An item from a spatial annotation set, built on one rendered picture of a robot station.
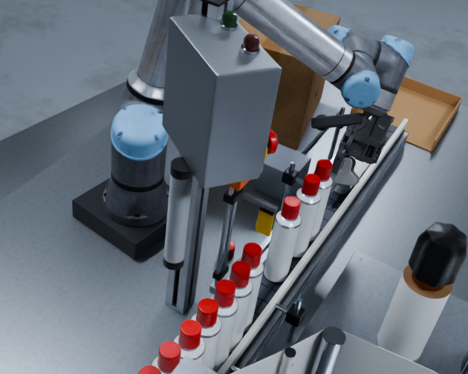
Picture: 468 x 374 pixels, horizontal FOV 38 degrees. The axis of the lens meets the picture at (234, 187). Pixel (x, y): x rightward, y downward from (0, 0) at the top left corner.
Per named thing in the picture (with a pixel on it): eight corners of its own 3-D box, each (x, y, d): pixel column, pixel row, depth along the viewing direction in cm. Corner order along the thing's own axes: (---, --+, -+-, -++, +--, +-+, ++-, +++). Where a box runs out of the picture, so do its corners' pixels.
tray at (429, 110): (431, 152, 195) (435, 141, 192) (348, 119, 203) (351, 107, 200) (458, 108, 216) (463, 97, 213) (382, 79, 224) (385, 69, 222)
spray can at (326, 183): (311, 245, 151) (331, 174, 138) (290, 236, 152) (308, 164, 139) (321, 233, 154) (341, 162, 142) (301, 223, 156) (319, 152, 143)
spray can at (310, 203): (300, 263, 146) (319, 189, 133) (278, 252, 148) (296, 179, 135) (310, 248, 150) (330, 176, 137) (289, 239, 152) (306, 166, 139)
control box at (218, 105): (202, 191, 97) (216, 75, 85) (160, 125, 109) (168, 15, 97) (264, 178, 101) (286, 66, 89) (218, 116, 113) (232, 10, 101)
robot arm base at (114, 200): (137, 237, 147) (138, 202, 140) (88, 202, 153) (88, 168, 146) (183, 204, 156) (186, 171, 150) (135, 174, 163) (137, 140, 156)
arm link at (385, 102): (361, 81, 146) (368, 84, 153) (353, 101, 147) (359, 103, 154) (394, 93, 144) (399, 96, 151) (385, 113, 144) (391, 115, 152)
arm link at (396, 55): (374, 31, 149) (408, 45, 151) (355, 79, 151) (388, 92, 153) (389, 33, 141) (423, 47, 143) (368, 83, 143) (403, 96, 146)
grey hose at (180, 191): (176, 273, 113) (186, 174, 100) (158, 263, 114) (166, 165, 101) (188, 260, 116) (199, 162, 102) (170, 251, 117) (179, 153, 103)
